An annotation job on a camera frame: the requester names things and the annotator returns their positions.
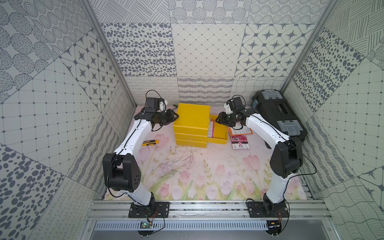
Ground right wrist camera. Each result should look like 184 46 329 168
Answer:
225 95 246 115

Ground seed bag in drawer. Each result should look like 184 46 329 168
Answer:
207 121 215 138

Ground yellow utility knife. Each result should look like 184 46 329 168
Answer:
142 140 159 146

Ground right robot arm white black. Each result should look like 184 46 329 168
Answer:
216 109 303 211

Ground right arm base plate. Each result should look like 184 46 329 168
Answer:
246 199 289 218

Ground black toolbox grey latches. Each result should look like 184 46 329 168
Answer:
252 90 308 142

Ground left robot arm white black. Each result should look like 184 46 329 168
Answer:
102 109 179 207

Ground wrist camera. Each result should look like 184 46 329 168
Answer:
225 95 246 115
145 98 168 113

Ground floral pink table mat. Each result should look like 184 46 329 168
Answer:
103 105 308 201

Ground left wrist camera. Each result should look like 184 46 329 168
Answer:
145 98 168 113

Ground pink flower seed bag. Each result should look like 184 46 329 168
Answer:
231 135 250 150

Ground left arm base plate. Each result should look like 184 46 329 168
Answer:
129 202 170 219

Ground yellow drawer cabinet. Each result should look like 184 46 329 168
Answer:
173 103 210 148

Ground aluminium rail frame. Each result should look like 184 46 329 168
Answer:
85 200 332 232

